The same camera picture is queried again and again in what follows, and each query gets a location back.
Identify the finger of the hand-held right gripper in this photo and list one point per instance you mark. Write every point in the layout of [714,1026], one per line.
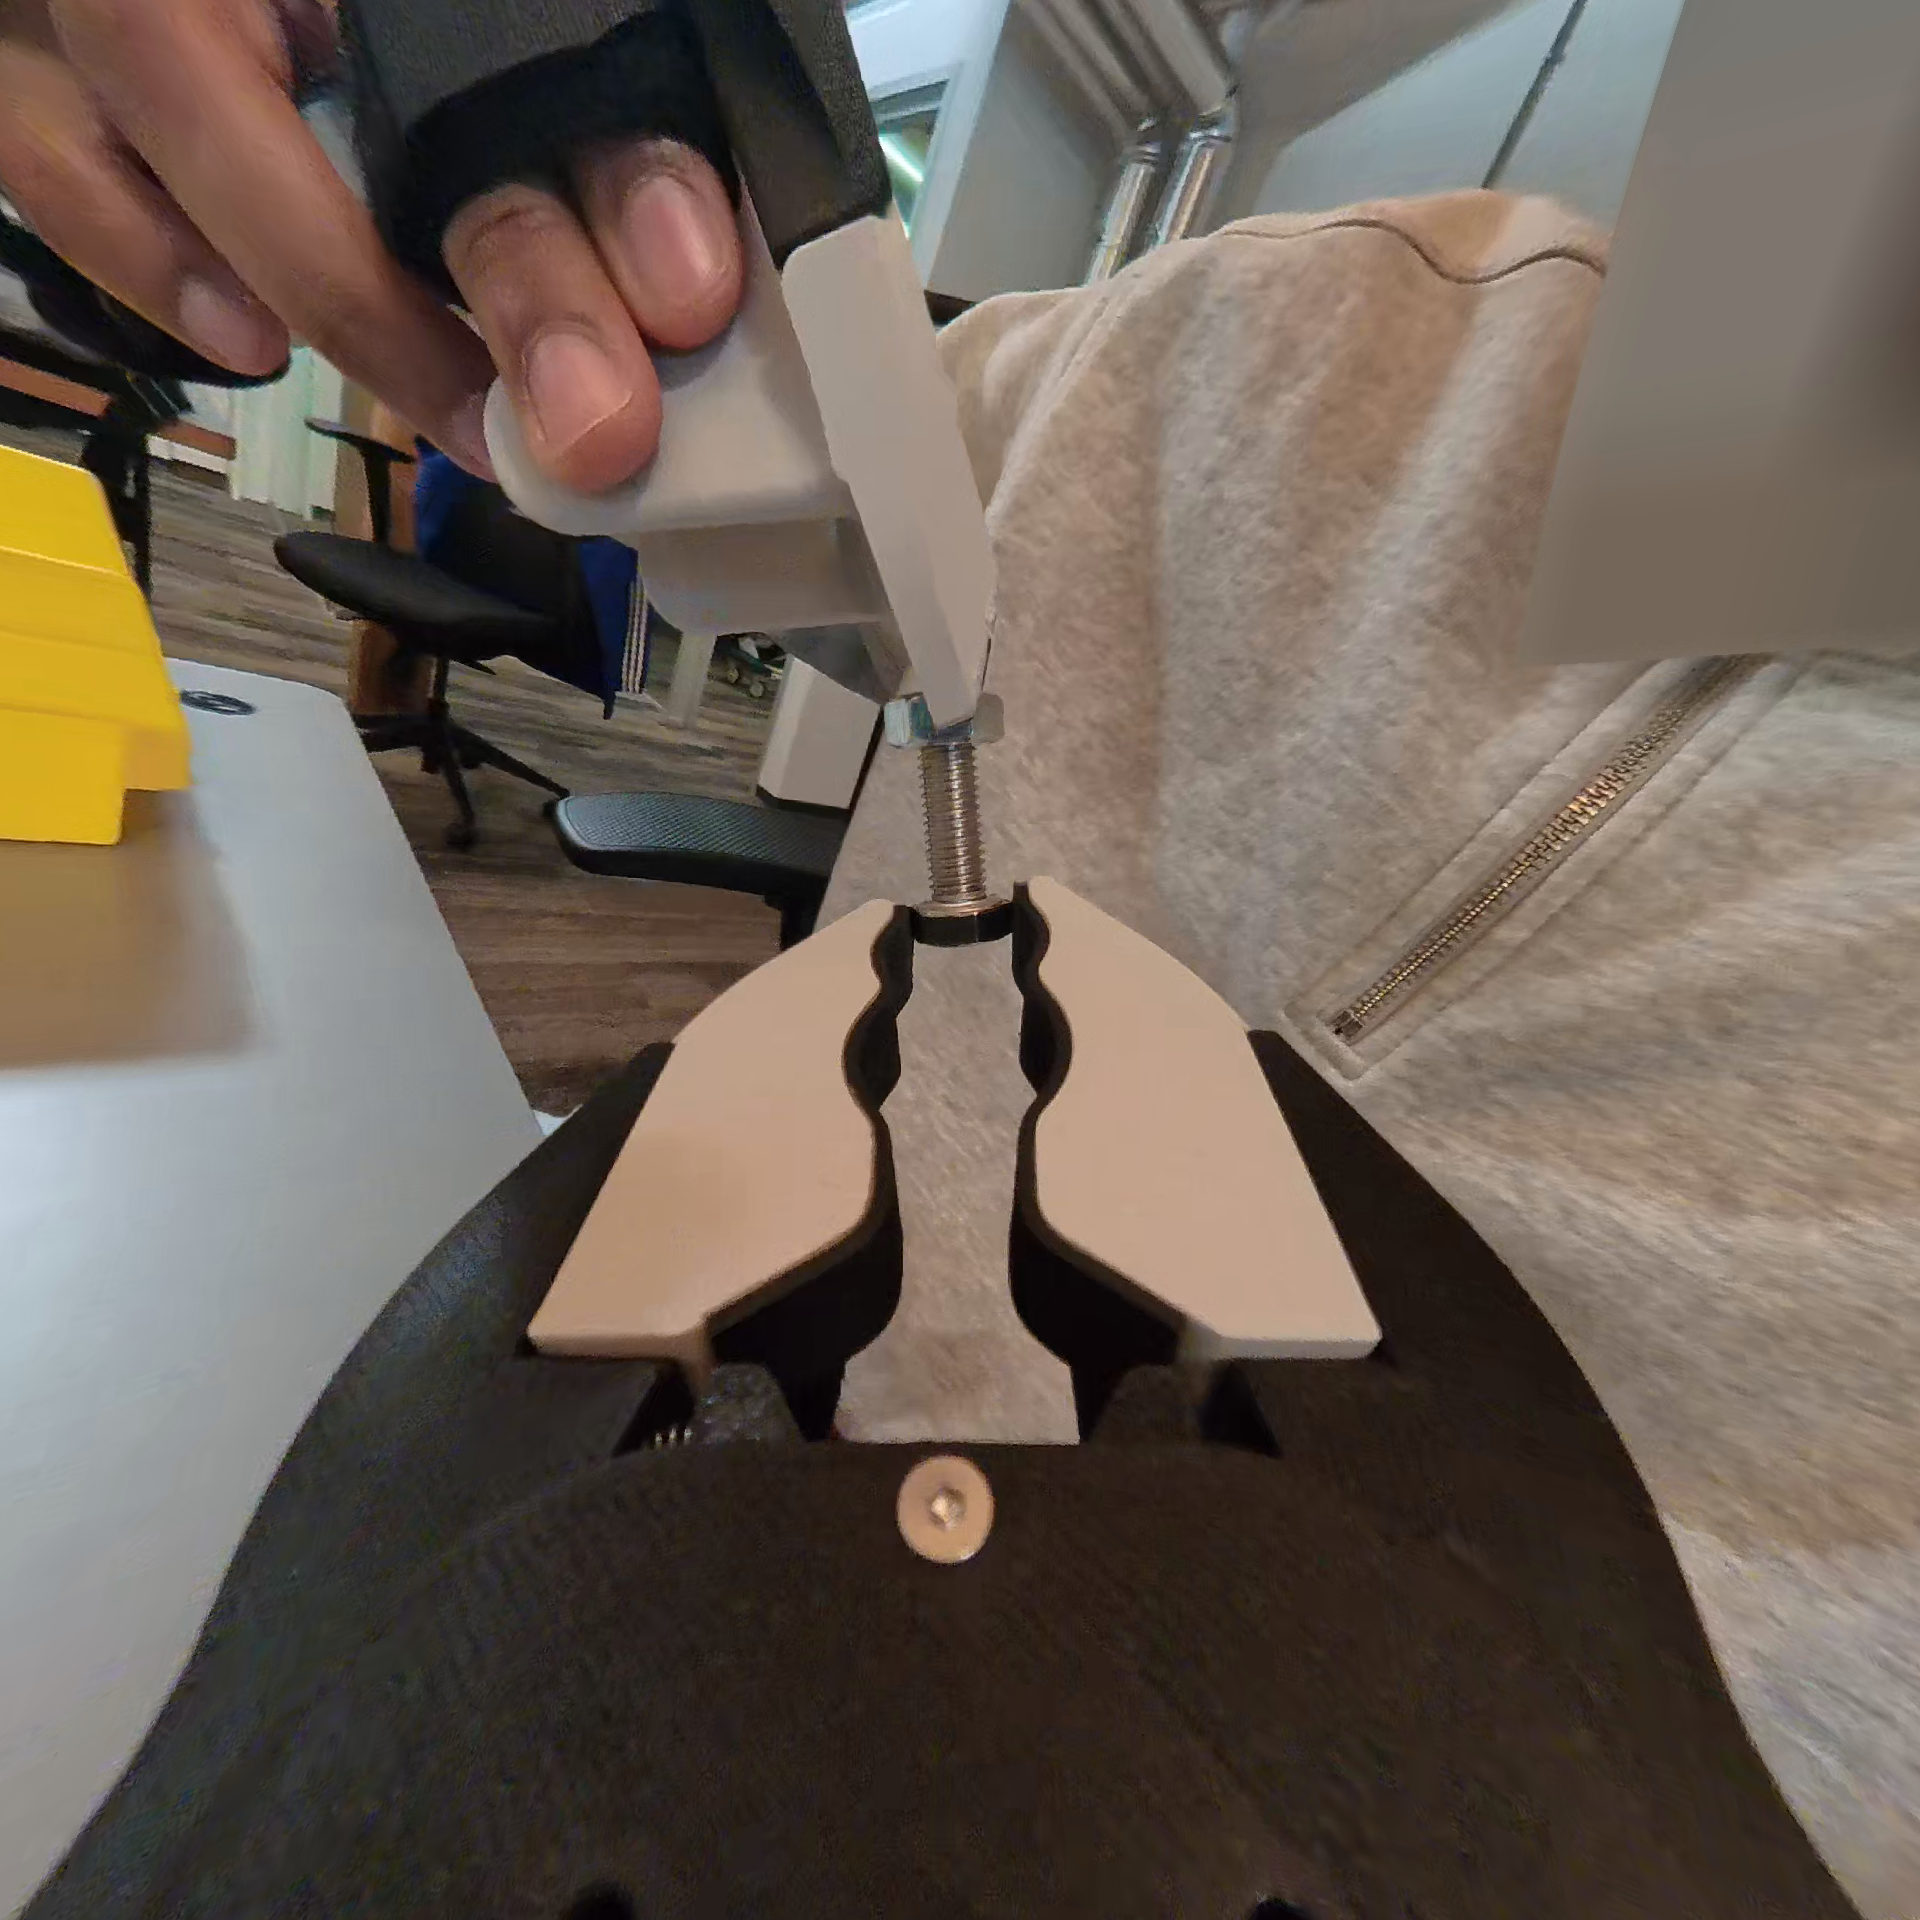
[902,450]

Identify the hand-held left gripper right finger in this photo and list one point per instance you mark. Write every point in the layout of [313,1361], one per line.
[1201,1184]

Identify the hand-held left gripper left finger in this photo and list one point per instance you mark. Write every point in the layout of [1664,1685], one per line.
[735,1171]

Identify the steel hex nut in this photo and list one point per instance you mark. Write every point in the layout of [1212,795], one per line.
[904,724]

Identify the steel bolt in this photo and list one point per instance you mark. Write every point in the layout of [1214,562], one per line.
[954,826]

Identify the yellow plastic bin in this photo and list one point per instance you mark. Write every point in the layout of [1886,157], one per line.
[76,675]

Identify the round desk grommet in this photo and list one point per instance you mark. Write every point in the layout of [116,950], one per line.
[217,704]

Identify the person's right hand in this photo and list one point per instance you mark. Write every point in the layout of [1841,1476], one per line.
[181,149]

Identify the black mesh office chair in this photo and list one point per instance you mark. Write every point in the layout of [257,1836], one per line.
[705,840]

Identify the blue jacket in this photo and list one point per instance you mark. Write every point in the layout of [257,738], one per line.
[599,600]

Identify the silver duct pipes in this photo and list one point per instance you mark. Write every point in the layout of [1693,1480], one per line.
[1170,180]

